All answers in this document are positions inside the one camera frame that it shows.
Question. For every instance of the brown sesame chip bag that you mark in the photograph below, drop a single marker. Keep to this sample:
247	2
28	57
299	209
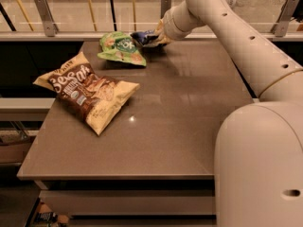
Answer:
94	99

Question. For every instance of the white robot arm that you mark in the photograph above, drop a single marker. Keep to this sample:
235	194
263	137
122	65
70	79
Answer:
258	162

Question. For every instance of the metal railing bracket right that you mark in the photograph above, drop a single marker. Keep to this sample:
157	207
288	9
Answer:
280	27

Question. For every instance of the metal railing bracket middle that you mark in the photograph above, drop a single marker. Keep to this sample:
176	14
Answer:
165	5

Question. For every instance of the metal railing bracket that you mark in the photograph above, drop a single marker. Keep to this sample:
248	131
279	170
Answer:
280	27
49	25
165	5

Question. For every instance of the green chip bag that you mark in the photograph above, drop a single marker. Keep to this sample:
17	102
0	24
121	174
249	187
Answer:
118	46

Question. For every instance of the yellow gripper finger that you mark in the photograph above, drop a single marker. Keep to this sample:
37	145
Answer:
161	37

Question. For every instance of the horizontal metal rail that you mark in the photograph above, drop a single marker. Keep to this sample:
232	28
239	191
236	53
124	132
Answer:
95	36

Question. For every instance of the metal railing bracket left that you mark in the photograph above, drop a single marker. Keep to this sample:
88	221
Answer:
49	25

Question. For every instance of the blue chip bag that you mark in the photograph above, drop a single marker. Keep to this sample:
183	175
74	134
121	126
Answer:
146	38

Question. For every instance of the grey drawer front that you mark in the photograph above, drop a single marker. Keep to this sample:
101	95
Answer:
130	202

